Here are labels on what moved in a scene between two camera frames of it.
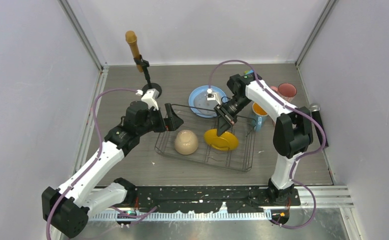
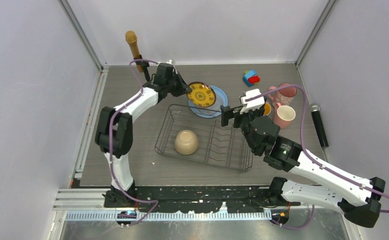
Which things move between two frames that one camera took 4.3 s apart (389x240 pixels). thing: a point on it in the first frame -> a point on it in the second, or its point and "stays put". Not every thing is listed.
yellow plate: [227, 141] -> [202, 95]
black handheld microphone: [314, 108] stays put
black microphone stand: [149, 85] stays put
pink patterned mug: [286, 91] stays put
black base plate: [237, 199] stays put
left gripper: [174, 121] -> [183, 86]
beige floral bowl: [186, 142] stays put
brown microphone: [131, 37] stays put
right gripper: [225, 120] -> [227, 113]
